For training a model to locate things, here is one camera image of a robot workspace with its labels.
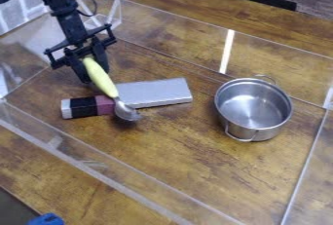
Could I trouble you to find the blue object at bottom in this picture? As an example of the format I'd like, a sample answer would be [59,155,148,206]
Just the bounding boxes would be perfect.
[26,213,66,225]

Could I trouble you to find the small steel pot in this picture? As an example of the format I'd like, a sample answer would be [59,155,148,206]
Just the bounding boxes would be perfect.
[215,74,293,142]

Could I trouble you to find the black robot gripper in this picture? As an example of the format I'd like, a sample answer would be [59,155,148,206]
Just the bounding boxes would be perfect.
[45,11,117,84]

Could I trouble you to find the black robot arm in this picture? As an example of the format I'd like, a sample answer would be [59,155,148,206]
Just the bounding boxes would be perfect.
[43,0,117,83]

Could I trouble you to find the grey toy cleaver knife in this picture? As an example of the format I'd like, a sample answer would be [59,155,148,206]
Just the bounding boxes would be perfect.
[61,78,193,119]

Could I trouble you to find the clear acrylic enclosure panels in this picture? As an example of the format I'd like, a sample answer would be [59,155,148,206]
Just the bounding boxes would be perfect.
[0,0,333,225]

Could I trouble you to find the yellow handled metal spoon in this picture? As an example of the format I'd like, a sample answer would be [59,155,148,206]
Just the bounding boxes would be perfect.
[83,57,142,122]

